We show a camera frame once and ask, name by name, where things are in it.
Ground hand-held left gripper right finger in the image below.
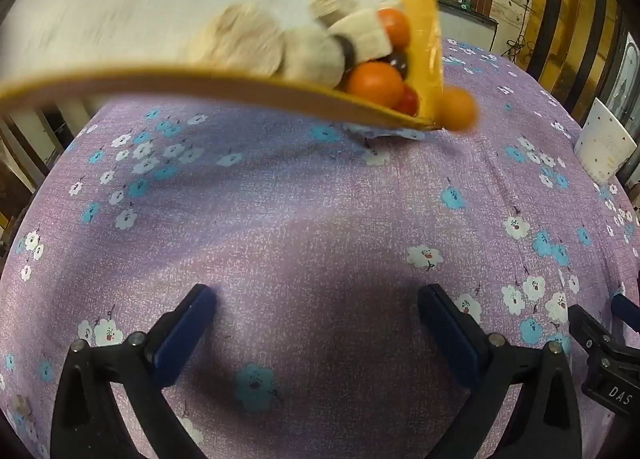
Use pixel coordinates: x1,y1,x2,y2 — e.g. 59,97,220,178
418,284,583,459

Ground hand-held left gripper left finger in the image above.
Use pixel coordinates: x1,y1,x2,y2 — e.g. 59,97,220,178
50,284,217,459

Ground orange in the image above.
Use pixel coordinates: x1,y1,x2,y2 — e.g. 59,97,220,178
377,8,412,50
437,86,479,131
346,62,406,108

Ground black wall cable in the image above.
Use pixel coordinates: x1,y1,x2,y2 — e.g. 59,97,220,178
502,0,536,62

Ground dark round plum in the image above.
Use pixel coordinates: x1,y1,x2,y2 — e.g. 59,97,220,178
385,52,410,78

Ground small red fruit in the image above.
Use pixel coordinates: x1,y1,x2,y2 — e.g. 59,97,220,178
395,86,421,116

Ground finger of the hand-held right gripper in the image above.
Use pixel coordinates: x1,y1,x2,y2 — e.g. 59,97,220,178
611,291,640,323
567,304,640,410

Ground white foam tray yellow tape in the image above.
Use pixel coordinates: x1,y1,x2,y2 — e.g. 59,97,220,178
0,0,446,132

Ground white cup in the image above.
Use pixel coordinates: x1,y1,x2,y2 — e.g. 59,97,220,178
573,98,639,185

